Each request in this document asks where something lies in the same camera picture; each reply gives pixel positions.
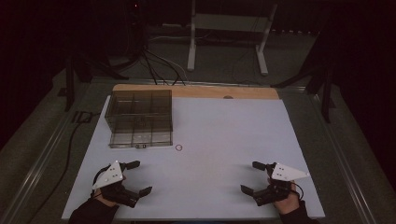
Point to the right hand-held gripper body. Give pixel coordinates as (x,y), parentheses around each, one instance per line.
(288,172)

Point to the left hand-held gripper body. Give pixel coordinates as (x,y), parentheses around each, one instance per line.
(109,179)

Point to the person's left hand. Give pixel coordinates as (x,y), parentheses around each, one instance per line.
(107,202)

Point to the person's right hand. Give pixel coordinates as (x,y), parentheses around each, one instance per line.
(289,204)

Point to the smoky transparent compartment box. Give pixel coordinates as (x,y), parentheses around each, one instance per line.
(139,119)

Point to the white table board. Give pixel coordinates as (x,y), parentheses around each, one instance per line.
(214,140)

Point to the black metal stand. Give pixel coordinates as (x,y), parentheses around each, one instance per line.
(77,71)
(320,77)

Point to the white metal stand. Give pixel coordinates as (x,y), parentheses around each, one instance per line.
(229,23)

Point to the aluminium floor rail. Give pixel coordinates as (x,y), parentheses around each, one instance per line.
(37,168)
(339,155)

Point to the black floor bracket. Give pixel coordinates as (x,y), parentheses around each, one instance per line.
(82,117)

